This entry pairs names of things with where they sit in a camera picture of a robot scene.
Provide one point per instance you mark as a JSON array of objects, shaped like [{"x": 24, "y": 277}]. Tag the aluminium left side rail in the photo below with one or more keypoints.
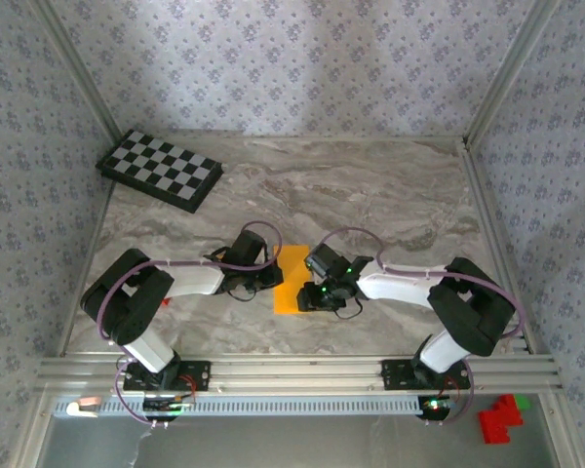
[{"x": 101, "y": 224}]

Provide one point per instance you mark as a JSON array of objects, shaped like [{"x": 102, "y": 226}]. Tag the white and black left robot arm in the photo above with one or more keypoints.
[{"x": 195, "y": 280}]

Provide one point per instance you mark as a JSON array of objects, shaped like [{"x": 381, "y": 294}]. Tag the aluminium corner post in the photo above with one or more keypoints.
[
  {"x": 81, "y": 68},
  {"x": 509, "y": 68}
]

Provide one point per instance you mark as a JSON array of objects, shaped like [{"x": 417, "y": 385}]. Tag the aluminium right corner post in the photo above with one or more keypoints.
[{"x": 509, "y": 68}]

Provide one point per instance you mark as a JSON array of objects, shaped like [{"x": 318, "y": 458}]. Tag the green toy brick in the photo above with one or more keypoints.
[{"x": 524, "y": 403}]

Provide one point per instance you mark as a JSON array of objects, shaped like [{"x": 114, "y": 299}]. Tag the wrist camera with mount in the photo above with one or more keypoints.
[
  {"x": 247, "y": 247},
  {"x": 324, "y": 261}
]

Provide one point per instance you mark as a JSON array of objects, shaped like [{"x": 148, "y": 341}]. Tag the pink and white small object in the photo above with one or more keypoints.
[{"x": 85, "y": 405}]

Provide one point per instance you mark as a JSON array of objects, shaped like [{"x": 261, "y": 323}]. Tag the black and grey checkerboard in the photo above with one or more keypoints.
[{"x": 161, "y": 168}]

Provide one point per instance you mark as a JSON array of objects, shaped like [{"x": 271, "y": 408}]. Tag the aluminium right side rail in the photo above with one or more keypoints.
[{"x": 495, "y": 234}]

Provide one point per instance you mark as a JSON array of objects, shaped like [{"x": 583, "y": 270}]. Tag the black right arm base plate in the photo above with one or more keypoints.
[{"x": 395, "y": 375}]

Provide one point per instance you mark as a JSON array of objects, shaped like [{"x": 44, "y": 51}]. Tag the red toy brick stack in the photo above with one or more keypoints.
[{"x": 497, "y": 424}]

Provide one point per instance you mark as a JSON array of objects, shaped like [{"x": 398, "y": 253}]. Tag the aluminium left corner post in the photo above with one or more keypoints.
[{"x": 81, "y": 68}]

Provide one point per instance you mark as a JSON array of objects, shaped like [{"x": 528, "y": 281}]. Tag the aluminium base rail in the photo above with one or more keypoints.
[{"x": 297, "y": 373}]

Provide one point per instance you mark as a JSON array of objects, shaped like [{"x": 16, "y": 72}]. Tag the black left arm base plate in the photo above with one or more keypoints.
[{"x": 200, "y": 375}]

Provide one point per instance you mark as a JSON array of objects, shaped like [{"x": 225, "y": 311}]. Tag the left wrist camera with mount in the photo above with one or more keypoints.
[{"x": 247, "y": 247}]

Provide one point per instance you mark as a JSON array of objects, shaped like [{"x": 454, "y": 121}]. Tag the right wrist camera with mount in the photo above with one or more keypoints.
[{"x": 324, "y": 261}]

